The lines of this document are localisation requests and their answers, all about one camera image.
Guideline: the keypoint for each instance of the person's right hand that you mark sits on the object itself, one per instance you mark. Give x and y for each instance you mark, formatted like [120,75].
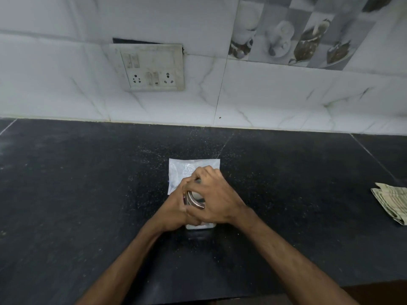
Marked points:
[219,200]

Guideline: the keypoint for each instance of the person's left hand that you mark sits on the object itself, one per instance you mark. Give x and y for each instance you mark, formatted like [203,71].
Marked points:
[170,212]

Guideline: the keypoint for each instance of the person's left fingers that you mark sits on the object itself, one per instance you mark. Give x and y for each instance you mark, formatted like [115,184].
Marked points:
[182,193]

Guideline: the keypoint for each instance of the person's right thumb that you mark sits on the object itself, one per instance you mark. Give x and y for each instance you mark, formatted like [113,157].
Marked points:
[194,215]

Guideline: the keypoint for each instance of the glass jar with metal lid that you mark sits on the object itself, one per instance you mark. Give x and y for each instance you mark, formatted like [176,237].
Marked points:
[197,200]

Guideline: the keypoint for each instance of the person's right forearm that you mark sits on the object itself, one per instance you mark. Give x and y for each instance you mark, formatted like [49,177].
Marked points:
[286,263]

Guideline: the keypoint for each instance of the person's left forearm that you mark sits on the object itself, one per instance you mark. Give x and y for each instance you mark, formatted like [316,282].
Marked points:
[124,269]

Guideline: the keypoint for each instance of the white plastic packet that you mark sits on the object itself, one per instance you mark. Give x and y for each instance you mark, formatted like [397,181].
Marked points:
[181,169]

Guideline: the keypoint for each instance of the folded striped cloth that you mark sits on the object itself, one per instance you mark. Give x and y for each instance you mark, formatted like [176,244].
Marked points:
[392,201]

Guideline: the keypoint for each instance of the white wall switchboard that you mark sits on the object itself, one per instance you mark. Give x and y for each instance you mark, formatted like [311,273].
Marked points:
[149,65]

